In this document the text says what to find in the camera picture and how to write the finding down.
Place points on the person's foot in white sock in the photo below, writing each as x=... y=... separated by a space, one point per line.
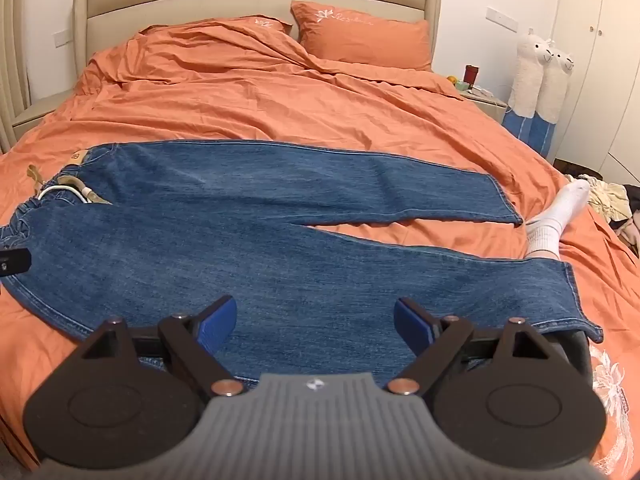
x=555 y=215

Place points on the white alpaca plush toy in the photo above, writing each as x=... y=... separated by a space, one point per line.
x=555 y=90
x=527 y=75

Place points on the white wall switch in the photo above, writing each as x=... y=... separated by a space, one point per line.
x=64 y=39

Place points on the orange pillow with white embroidery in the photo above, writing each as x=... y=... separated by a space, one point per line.
x=250 y=24
x=365 y=35

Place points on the beige bedside shelf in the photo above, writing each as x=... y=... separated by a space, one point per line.
x=40 y=112

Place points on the white wardrobe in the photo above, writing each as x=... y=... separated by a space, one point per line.
x=605 y=60

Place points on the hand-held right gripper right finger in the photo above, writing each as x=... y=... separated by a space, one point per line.
x=412 y=324

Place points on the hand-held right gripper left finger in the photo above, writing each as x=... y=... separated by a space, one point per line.
x=220 y=321

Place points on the white nightstand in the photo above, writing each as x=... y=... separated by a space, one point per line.
x=487 y=105

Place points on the pile of light clothes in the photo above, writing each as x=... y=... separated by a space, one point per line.
x=607 y=200

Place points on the orange duvet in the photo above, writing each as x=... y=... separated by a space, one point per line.
x=250 y=100

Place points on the white wall socket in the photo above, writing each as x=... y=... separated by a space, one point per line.
x=501 y=17

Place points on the blue denim pants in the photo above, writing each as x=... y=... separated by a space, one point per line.
x=250 y=240

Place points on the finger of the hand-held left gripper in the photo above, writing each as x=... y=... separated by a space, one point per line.
x=15 y=263

